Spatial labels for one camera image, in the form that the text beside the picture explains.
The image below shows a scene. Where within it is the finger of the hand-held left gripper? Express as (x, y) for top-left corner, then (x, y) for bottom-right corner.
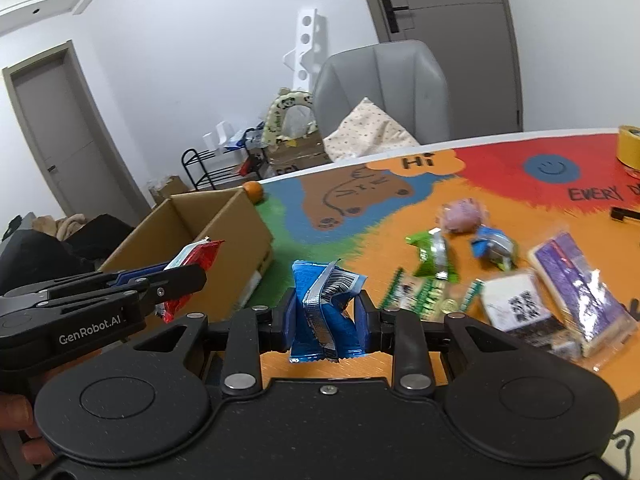
(5, 262), (172, 302)
(47, 264), (207, 313)

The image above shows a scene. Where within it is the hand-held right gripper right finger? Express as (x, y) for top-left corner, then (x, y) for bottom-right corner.
(350, 290), (526, 393)

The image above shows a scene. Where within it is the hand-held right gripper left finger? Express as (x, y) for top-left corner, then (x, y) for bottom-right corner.
(127, 287), (303, 395)

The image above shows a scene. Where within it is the red snack packet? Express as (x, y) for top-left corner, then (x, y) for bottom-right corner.
(161, 238), (225, 324)

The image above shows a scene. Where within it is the white and black snack packet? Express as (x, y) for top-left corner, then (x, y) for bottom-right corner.
(479, 270), (584, 362)

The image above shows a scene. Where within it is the person's left hand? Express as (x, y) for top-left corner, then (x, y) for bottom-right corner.
(0, 394), (54, 466)

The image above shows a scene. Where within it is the green striped snack packet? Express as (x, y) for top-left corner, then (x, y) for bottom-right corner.
(379, 266), (484, 322)

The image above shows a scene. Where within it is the dark cloth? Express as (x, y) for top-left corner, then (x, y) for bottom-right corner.
(0, 214), (137, 295)

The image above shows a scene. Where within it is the small cardboard box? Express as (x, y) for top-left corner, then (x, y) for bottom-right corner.
(147, 175), (184, 207)

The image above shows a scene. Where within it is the beige plush cloth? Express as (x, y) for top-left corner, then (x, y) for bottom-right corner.
(32, 213), (90, 242)

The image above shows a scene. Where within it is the black shoe rack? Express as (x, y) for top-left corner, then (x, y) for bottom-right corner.
(181, 148), (262, 192)

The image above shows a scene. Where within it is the pink snack packet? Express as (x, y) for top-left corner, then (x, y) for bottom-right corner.
(438, 198), (489, 234)

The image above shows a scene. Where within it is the blue and green snack packet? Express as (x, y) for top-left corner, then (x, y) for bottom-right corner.
(469, 226), (519, 272)

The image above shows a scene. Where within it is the taped cardboard box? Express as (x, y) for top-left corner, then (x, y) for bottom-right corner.
(266, 131), (333, 179)

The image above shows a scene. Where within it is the dotted beige cushion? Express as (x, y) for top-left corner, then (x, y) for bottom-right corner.
(322, 97), (421, 164)

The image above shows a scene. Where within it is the panda print bag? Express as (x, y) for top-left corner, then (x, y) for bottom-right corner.
(261, 88), (317, 147)

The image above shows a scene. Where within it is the purple snack packet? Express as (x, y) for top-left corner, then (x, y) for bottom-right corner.
(527, 231), (640, 373)

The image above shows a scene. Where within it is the grey chair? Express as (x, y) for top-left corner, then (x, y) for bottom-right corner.
(312, 40), (452, 163)

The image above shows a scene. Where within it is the white perforated board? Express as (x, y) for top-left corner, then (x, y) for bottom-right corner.
(282, 8), (332, 97)

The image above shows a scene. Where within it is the yellow tape roll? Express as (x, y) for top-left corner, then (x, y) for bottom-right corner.
(617, 125), (640, 172)

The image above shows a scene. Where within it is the grey door with brown frame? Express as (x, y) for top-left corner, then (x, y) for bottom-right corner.
(2, 40), (152, 233)

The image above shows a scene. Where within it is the black door handle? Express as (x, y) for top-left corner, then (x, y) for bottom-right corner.
(381, 0), (411, 34)

